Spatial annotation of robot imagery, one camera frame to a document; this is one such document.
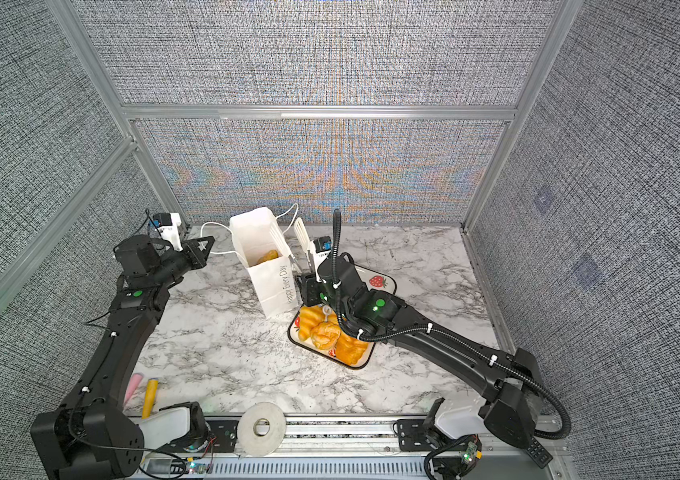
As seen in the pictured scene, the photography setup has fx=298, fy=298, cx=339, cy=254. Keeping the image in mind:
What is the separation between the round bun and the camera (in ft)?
2.86

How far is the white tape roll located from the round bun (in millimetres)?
201

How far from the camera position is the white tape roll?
731 mm
